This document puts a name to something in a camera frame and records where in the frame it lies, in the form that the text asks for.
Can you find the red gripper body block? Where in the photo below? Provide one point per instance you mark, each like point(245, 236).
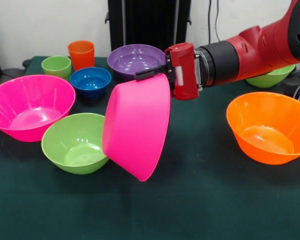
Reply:
point(186, 72)

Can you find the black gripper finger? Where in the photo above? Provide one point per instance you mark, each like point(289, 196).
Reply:
point(173, 86)
point(150, 73)

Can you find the pink plastic bowl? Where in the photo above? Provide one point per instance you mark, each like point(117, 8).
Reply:
point(27, 112)
point(137, 125)

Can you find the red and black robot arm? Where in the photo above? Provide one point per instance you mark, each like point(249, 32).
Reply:
point(260, 50)

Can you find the purple plastic bowl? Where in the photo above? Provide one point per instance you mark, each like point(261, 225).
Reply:
point(132, 62)

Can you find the dark blue plastic bowl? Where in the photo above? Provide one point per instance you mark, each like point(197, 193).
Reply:
point(90, 83)

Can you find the orange plastic cup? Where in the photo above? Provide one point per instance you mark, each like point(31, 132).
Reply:
point(81, 56)

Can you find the green plastic bowl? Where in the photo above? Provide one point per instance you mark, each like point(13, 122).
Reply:
point(267, 80)
point(75, 150)

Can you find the green plastic cup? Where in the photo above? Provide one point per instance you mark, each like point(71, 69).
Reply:
point(56, 67)

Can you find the orange plastic bowl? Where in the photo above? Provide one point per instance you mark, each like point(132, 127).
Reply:
point(267, 140)

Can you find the dark green table cloth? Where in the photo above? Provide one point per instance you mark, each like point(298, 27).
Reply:
point(190, 200)

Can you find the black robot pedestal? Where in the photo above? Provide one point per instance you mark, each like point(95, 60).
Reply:
point(150, 22)

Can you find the black pedestal leg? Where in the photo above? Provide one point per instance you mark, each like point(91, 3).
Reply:
point(296, 81)
point(12, 73)

